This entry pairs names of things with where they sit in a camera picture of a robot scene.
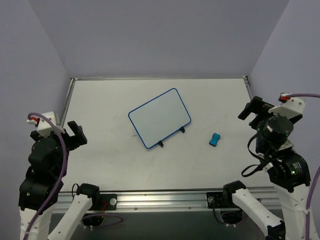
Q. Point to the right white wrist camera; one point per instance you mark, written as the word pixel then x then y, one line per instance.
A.
pixel 290 106

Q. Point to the blue framed small whiteboard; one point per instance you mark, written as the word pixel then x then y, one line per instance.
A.
pixel 159 118

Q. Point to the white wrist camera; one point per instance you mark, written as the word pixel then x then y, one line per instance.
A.
pixel 290 106
pixel 43 127

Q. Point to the aluminium front rail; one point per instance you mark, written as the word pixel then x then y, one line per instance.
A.
pixel 169 201

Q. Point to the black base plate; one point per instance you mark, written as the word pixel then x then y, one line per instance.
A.
pixel 107 202
pixel 215 200

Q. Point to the blue bone-shaped eraser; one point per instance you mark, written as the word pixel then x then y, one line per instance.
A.
pixel 214 139

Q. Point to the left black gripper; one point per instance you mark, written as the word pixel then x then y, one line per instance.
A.
pixel 71 139

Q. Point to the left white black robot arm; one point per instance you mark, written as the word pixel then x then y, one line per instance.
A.
pixel 38 193

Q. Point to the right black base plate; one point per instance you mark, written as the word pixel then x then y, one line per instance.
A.
pixel 215 200

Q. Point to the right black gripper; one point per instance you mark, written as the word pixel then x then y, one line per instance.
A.
pixel 256 114

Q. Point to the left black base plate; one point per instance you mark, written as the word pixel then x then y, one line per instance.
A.
pixel 107 202

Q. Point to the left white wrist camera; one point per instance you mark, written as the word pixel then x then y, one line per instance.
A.
pixel 43 127

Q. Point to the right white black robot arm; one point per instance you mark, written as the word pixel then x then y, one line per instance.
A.
pixel 287 171

